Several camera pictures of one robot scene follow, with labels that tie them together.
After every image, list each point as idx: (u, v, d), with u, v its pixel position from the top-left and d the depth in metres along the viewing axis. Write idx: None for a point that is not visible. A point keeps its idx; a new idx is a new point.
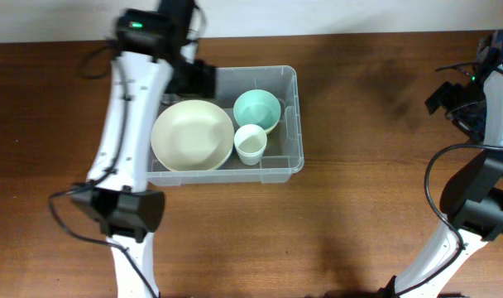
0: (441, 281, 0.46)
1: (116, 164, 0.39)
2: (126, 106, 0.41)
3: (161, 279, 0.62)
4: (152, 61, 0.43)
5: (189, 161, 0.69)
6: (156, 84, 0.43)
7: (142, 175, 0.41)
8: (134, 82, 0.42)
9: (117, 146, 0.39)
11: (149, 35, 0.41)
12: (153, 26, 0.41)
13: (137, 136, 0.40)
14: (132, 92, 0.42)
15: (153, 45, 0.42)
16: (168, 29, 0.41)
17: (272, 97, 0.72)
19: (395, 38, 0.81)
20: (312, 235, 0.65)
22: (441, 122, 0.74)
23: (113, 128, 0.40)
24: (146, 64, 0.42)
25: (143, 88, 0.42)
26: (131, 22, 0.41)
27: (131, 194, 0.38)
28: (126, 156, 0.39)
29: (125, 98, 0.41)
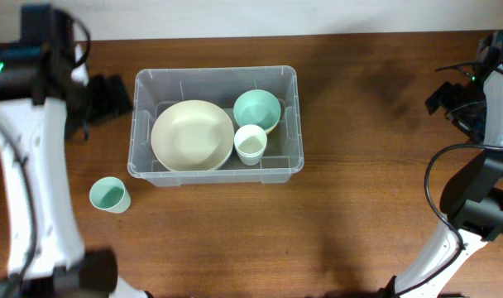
0: (441, 281, 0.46)
1: (37, 242, 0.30)
2: (24, 170, 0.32)
3: (161, 279, 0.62)
4: (37, 104, 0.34)
5: (189, 161, 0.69)
6: (55, 130, 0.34)
7: (74, 240, 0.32)
8: (25, 137, 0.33)
9: (28, 229, 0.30)
11: (19, 73, 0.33)
12: (21, 61, 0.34)
13: (55, 201, 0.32)
14: (26, 151, 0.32)
15: (28, 83, 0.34)
16: (44, 60, 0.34)
17: (272, 97, 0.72)
19: (395, 39, 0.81)
20: (312, 235, 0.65)
22: (440, 122, 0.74)
23: (17, 207, 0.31)
24: (32, 112, 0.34)
25: (38, 139, 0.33)
26: None
27: (64, 271, 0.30)
28: (45, 229, 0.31)
29: (17, 161, 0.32)
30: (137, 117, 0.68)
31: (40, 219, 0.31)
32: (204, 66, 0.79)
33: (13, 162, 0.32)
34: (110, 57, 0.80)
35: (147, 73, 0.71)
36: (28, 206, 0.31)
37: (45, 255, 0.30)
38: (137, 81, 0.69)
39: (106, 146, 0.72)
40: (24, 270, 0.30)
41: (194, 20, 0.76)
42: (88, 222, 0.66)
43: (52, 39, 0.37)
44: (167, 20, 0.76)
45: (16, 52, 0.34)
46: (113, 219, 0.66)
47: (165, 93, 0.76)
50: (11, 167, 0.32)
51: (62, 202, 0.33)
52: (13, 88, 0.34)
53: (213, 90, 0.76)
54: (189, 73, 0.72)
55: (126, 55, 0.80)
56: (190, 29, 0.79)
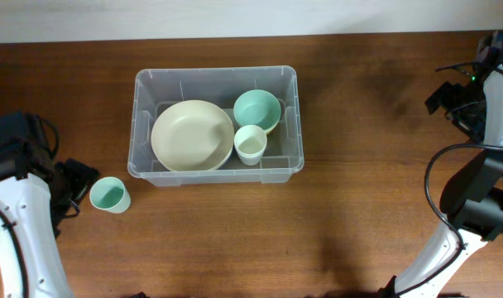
0: (441, 281, 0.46)
1: (30, 293, 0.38)
2: (14, 233, 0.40)
3: (161, 279, 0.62)
4: (17, 178, 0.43)
5: (189, 160, 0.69)
6: (35, 199, 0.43)
7: (62, 282, 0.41)
8: (11, 207, 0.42)
9: (21, 277, 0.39)
11: (4, 162, 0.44)
12: (7, 152, 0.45)
13: (43, 253, 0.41)
14: (12, 218, 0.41)
15: (13, 167, 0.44)
16: (24, 150, 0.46)
17: (272, 97, 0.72)
19: (394, 39, 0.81)
20: (312, 235, 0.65)
22: (440, 122, 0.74)
23: (9, 261, 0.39)
24: (15, 184, 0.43)
25: (23, 207, 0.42)
26: None
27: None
28: (35, 279, 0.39)
29: (7, 226, 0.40)
30: (137, 117, 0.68)
31: (30, 270, 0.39)
32: (204, 66, 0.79)
33: (3, 226, 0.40)
34: (110, 57, 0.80)
35: (147, 73, 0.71)
36: (19, 260, 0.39)
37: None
38: (137, 81, 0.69)
39: (106, 147, 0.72)
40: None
41: (194, 20, 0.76)
42: (89, 222, 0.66)
43: (30, 138, 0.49)
44: (166, 20, 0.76)
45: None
46: (114, 219, 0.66)
47: (165, 93, 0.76)
50: (1, 232, 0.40)
51: (54, 257, 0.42)
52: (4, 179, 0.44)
53: (213, 90, 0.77)
54: (189, 73, 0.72)
55: (125, 55, 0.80)
56: (189, 28, 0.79)
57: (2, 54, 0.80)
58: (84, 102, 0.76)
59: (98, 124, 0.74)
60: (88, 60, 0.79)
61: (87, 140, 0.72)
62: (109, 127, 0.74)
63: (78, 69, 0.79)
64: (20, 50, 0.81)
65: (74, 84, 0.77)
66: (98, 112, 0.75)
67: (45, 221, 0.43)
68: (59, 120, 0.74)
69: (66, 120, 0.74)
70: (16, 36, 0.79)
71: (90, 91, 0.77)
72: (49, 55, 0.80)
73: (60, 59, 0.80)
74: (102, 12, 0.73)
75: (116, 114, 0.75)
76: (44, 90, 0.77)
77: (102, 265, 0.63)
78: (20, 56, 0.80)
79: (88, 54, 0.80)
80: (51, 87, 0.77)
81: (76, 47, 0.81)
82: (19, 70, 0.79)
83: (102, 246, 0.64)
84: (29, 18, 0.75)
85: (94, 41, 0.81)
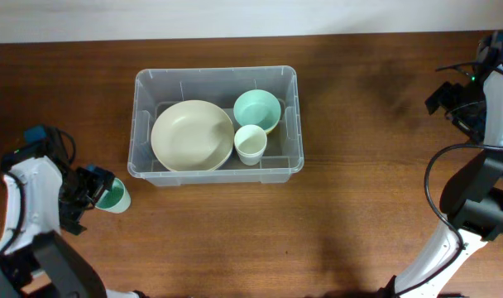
0: (441, 281, 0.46)
1: (22, 223, 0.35)
2: (23, 187, 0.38)
3: (161, 279, 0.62)
4: (39, 156, 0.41)
5: (189, 160, 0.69)
6: (47, 168, 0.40)
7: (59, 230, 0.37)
8: (26, 171, 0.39)
9: (17, 212, 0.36)
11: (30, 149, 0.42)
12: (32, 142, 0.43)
13: (47, 203, 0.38)
14: (25, 177, 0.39)
15: (36, 152, 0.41)
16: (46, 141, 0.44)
17: (272, 97, 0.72)
19: (394, 39, 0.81)
20: (312, 235, 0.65)
22: (441, 122, 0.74)
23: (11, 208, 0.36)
24: (33, 161, 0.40)
25: (35, 173, 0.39)
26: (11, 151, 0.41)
27: (45, 235, 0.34)
28: (31, 215, 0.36)
29: (17, 182, 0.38)
30: (137, 117, 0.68)
31: (27, 206, 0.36)
32: (204, 66, 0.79)
33: (15, 184, 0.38)
34: (110, 57, 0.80)
35: (147, 73, 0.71)
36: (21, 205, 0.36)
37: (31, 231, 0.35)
38: (137, 81, 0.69)
39: (106, 146, 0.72)
40: (10, 243, 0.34)
41: (194, 20, 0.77)
42: (89, 222, 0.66)
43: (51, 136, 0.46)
44: (166, 20, 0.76)
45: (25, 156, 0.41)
46: (114, 219, 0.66)
47: (165, 93, 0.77)
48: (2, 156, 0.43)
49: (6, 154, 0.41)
50: (12, 189, 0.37)
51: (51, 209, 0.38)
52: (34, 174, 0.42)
53: (213, 90, 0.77)
54: (189, 73, 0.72)
55: (125, 55, 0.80)
56: (190, 28, 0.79)
57: (2, 54, 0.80)
58: (84, 102, 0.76)
59: (98, 124, 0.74)
60: (88, 60, 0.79)
61: (87, 140, 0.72)
62: (109, 127, 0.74)
63: (78, 69, 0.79)
64: (20, 50, 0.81)
65: (74, 84, 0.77)
66: (98, 112, 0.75)
67: (52, 185, 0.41)
68: (59, 120, 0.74)
69: (66, 120, 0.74)
70: (16, 36, 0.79)
71: (90, 91, 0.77)
72: (49, 55, 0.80)
73: (60, 59, 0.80)
74: (102, 12, 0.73)
75: (116, 114, 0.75)
76: (44, 90, 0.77)
77: (101, 265, 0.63)
78: (20, 56, 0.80)
79: (88, 54, 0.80)
80: (51, 87, 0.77)
81: (76, 47, 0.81)
82: (19, 69, 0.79)
83: (102, 247, 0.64)
84: (29, 17, 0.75)
85: (94, 41, 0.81)
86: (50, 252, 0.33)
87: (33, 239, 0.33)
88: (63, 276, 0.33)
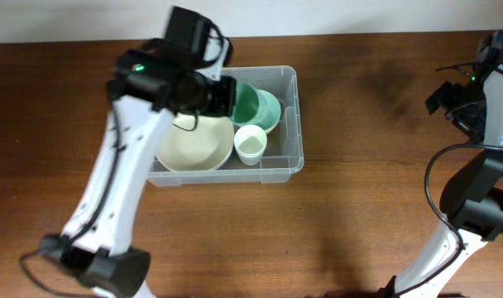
0: (441, 281, 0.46)
1: (96, 218, 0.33)
2: (117, 158, 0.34)
3: (160, 279, 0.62)
4: (153, 110, 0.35)
5: (189, 161, 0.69)
6: (155, 132, 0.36)
7: (126, 235, 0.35)
8: (131, 129, 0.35)
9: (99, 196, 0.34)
11: (152, 80, 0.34)
12: (157, 70, 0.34)
13: (122, 196, 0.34)
14: (125, 143, 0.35)
15: (155, 91, 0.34)
16: (174, 76, 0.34)
17: (272, 96, 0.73)
19: (395, 39, 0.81)
20: (313, 235, 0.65)
22: (441, 122, 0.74)
23: (97, 181, 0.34)
24: (146, 113, 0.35)
25: (140, 140, 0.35)
26: (134, 65, 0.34)
27: (106, 256, 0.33)
28: (108, 210, 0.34)
29: (117, 146, 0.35)
30: None
31: (108, 201, 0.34)
32: None
33: (112, 146, 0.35)
34: (110, 57, 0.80)
35: None
36: (106, 187, 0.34)
37: (97, 234, 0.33)
38: None
39: None
40: (77, 233, 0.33)
41: None
42: None
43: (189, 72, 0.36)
44: None
45: (149, 62, 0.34)
46: None
47: None
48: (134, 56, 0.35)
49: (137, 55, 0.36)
50: (109, 150, 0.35)
51: (133, 197, 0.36)
52: (122, 120, 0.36)
53: None
54: None
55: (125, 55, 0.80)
56: None
57: (2, 54, 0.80)
58: (84, 102, 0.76)
59: (98, 123, 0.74)
60: (87, 60, 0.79)
61: (87, 140, 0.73)
62: None
63: (77, 69, 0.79)
64: (19, 50, 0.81)
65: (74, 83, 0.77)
66: (98, 112, 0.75)
67: (148, 157, 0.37)
68: (58, 120, 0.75)
69: (66, 119, 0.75)
70: (14, 36, 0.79)
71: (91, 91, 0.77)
72: (48, 55, 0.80)
73: (59, 58, 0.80)
74: (103, 12, 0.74)
75: None
76: (43, 89, 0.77)
77: None
78: (20, 56, 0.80)
79: (88, 52, 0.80)
80: (51, 86, 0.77)
81: (76, 47, 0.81)
82: (18, 69, 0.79)
83: None
84: (31, 17, 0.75)
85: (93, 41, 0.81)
86: (102, 280, 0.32)
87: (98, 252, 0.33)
88: (112, 290, 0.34)
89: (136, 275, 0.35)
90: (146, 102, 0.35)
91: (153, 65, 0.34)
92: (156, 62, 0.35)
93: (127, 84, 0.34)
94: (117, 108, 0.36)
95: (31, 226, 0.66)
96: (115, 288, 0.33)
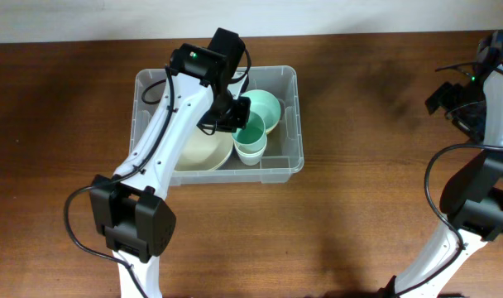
0: (441, 281, 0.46)
1: (145, 163, 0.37)
2: (170, 117, 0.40)
3: (160, 279, 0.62)
4: (202, 84, 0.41)
5: (189, 161, 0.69)
6: (201, 105, 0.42)
7: (167, 185, 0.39)
8: (182, 97, 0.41)
9: (151, 146, 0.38)
11: (202, 67, 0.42)
12: (207, 60, 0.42)
13: (169, 150, 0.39)
14: (177, 106, 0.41)
15: (204, 74, 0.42)
16: (219, 67, 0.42)
17: (272, 97, 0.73)
19: (395, 38, 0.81)
20: (313, 235, 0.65)
22: (441, 122, 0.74)
23: (150, 135, 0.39)
24: (196, 85, 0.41)
25: (189, 106, 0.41)
26: (190, 53, 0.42)
27: (151, 194, 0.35)
28: (156, 158, 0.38)
29: (170, 108, 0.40)
30: (136, 117, 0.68)
31: (158, 150, 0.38)
32: None
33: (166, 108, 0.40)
34: (110, 56, 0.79)
35: (147, 73, 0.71)
36: (157, 138, 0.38)
37: (144, 177, 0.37)
38: (138, 81, 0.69)
39: (107, 146, 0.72)
40: (126, 175, 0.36)
41: (194, 20, 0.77)
42: (89, 222, 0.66)
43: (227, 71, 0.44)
44: (166, 19, 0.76)
45: (201, 55, 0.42)
46: None
47: None
48: (189, 49, 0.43)
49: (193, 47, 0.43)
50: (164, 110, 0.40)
51: (175, 155, 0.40)
52: (175, 89, 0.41)
53: None
54: None
55: (125, 55, 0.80)
56: (189, 29, 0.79)
57: (2, 53, 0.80)
58: (84, 102, 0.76)
59: (98, 123, 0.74)
60: (88, 60, 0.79)
61: (87, 139, 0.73)
62: (109, 127, 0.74)
63: (78, 69, 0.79)
64: (19, 49, 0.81)
65: (75, 83, 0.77)
66: (98, 112, 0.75)
67: (193, 123, 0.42)
68: (58, 119, 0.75)
69: (66, 119, 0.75)
70: (15, 35, 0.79)
71: (91, 91, 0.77)
72: (49, 55, 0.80)
73: (59, 58, 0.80)
74: (102, 12, 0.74)
75: (116, 114, 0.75)
76: (43, 89, 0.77)
77: (102, 265, 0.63)
78: (19, 55, 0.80)
79: (88, 52, 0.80)
80: (51, 86, 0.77)
81: (76, 47, 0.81)
82: (18, 69, 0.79)
83: (102, 247, 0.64)
84: (31, 17, 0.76)
85: (93, 40, 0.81)
86: (146, 218, 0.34)
87: (143, 194, 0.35)
88: (148, 237, 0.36)
89: (165, 233, 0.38)
90: (196, 79, 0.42)
91: (205, 55, 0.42)
92: (208, 52, 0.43)
93: (183, 65, 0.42)
94: (173, 80, 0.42)
95: (31, 225, 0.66)
96: (152, 233, 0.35)
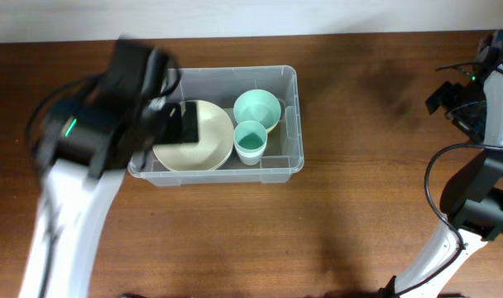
0: (440, 281, 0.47)
1: None
2: (50, 247, 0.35)
3: (161, 279, 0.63)
4: (86, 185, 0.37)
5: (189, 161, 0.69)
6: (94, 207, 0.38)
7: None
8: (58, 216, 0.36)
9: (46, 265, 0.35)
11: (87, 162, 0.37)
12: (88, 137, 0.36)
13: (57, 277, 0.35)
14: (56, 231, 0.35)
15: (88, 161, 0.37)
16: (107, 144, 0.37)
17: (273, 97, 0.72)
19: (395, 38, 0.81)
20: (313, 235, 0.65)
22: (441, 122, 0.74)
23: (37, 261, 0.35)
24: (61, 202, 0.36)
25: (60, 238, 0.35)
26: (63, 132, 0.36)
27: None
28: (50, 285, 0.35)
29: (50, 234, 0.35)
30: None
31: None
32: (204, 66, 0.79)
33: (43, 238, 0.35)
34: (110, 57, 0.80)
35: None
36: (45, 266, 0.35)
37: None
38: None
39: None
40: None
41: (194, 20, 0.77)
42: None
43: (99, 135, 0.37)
44: (166, 20, 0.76)
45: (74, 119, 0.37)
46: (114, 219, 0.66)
47: None
48: (64, 115, 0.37)
49: (72, 107, 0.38)
50: (43, 242, 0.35)
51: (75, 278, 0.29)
52: (81, 145, 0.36)
53: (213, 90, 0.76)
54: (189, 73, 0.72)
55: None
56: (190, 29, 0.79)
57: (2, 53, 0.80)
58: None
59: None
60: (88, 60, 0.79)
61: None
62: None
63: (78, 69, 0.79)
64: (19, 50, 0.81)
65: (74, 83, 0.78)
66: None
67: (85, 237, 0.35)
68: None
69: None
70: (15, 36, 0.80)
71: None
72: (49, 55, 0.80)
73: (60, 59, 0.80)
74: (102, 12, 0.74)
75: None
76: (43, 89, 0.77)
77: (102, 264, 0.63)
78: (19, 56, 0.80)
79: (88, 53, 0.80)
80: (52, 87, 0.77)
81: (76, 47, 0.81)
82: (18, 69, 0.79)
83: (102, 247, 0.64)
84: (31, 18, 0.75)
85: (93, 40, 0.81)
86: None
87: None
88: None
89: None
90: (79, 170, 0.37)
91: (75, 145, 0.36)
92: (76, 143, 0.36)
93: (53, 154, 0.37)
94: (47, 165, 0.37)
95: (31, 225, 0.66)
96: None
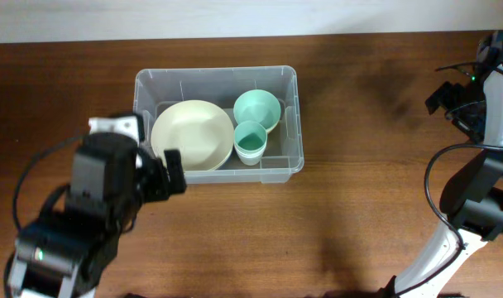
0: (440, 281, 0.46)
1: None
2: None
3: (161, 279, 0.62)
4: None
5: (189, 161, 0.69)
6: None
7: None
8: None
9: None
11: (61, 272, 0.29)
12: (61, 257, 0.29)
13: None
14: None
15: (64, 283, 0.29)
16: (83, 257, 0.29)
17: (272, 97, 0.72)
19: (395, 39, 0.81)
20: (313, 235, 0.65)
22: (441, 122, 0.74)
23: None
24: None
25: None
26: (33, 252, 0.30)
27: None
28: None
29: None
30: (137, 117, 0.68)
31: None
32: (204, 66, 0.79)
33: None
34: (110, 57, 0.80)
35: (147, 73, 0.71)
36: None
37: None
38: (137, 81, 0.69)
39: None
40: None
41: (194, 20, 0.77)
42: None
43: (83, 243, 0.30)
44: (167, 20, 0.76)
45: (50, 240, 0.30)
46: None
47: (165, 93, 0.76)
48: (37, 233, 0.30)
49: (47, 225, 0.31)
50: None
51: None
52: (55, 270, 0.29)
53: (213, 90, 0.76)
54: (189, 73, 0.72)
55: (125, 55, 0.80)
56: (190, 29, 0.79)
57: (1, 53, 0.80)
58: (84, 102, 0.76)
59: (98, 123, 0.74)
60: (88, 60, 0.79)
61: None
62: None
63: (77, 69, 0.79)
64: (19, 49, 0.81)
65: (74, 83, 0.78)
66: (98, 112, 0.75)
67: None
68: (58, 119, 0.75)
69: (67, 118, 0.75)
70: (15, 36, 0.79)
71: (90, 91, 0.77)
72: (49, 55, 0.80)
73: (59, 59, 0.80)
74: (102, 12, 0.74)
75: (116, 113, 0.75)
76: (43, 89, 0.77)
77: None
78: (19, 55, 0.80)
79: (88, 53, 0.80)
80: (52, 87, 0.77)
81: (76, 47, 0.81)
82: (17, 69, 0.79)
83: None
84: (31, 17, 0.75)
85: (93, 40, 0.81)
86: None
87: None
88: None
89: None
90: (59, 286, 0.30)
91: (50, 257, 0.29)
92: (50, 259, 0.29)
93: (27, 267, 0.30)
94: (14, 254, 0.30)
95: None
96: None
